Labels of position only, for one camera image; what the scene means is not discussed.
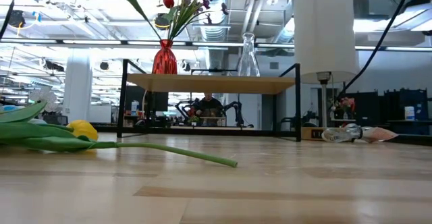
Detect wooden shelf with black legs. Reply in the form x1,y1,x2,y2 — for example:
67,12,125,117
117,59,302,142

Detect pink flower bouquet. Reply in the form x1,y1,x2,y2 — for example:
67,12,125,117
333,96,356,120

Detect purple artificial flower bunch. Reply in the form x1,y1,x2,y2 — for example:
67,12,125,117
170,0,229,41

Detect clear glass vase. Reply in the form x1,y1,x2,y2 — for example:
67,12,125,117
237,32,261,77

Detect maroon artificial tulip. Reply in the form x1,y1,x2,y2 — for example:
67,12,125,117
108,0,163,42

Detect white small blossom spray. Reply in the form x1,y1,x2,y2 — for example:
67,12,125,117
27,84,57,113

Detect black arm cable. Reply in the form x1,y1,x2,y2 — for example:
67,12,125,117
329,0,413,113
0,0,21,41

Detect person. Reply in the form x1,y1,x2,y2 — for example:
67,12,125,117
195,93,225,119

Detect white building column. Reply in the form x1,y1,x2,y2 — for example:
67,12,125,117
63,53,92,123

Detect background black robot arms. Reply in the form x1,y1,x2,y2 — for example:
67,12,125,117
173,98,246,128

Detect white shade table lamp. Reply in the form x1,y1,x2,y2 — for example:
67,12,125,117
293,0,360,142

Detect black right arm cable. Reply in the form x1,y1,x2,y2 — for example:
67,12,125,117
329,0,413,113

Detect red artificial tulip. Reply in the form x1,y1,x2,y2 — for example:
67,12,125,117
163,0,180,41

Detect yellow artificial tulip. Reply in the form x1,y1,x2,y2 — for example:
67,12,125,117
0,120,239,168

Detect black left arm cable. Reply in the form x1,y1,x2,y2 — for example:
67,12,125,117
0,0,21,41

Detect red glass vase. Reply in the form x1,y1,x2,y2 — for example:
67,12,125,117
151,38,178,75

